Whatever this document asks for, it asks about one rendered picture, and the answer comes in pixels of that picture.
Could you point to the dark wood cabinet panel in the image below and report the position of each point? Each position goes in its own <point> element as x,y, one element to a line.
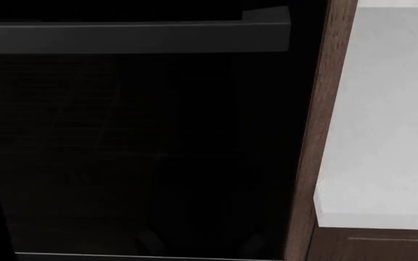
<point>321,108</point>

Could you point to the black glass microwave door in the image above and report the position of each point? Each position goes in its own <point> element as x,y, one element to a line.
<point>180,130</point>

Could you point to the white stone countertop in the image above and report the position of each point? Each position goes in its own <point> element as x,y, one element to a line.
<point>387,122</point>

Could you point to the dark wood drawer front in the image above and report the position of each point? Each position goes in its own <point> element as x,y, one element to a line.
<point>376,247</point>

